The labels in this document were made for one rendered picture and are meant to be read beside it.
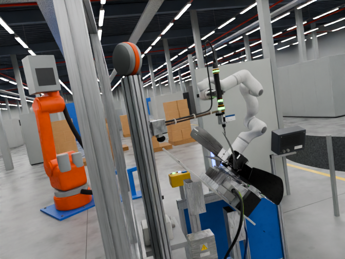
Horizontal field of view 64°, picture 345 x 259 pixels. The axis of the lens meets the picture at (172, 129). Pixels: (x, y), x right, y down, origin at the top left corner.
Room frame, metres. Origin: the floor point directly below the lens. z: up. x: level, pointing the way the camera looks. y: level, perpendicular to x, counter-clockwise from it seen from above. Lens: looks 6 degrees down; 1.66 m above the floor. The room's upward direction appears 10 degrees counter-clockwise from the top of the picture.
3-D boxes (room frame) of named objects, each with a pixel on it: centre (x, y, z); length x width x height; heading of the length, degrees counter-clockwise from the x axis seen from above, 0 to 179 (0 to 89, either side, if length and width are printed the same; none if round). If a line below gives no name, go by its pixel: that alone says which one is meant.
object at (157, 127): (1.40, 0.09, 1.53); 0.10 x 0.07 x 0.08; 135
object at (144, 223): (1.55, 0.19, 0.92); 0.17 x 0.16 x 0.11; 100
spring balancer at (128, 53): (1.33, 0.16, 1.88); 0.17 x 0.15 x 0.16; 10
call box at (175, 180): (2.14, 0.01, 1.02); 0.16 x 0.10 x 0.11; 100
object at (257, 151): (3.79, -0.96, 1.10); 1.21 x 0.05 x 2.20; 100
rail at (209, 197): (2.22, -0.38, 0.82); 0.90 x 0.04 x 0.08; 100
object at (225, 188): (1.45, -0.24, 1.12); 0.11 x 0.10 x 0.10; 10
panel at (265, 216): (2.22, -0.38, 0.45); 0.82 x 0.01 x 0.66; 100
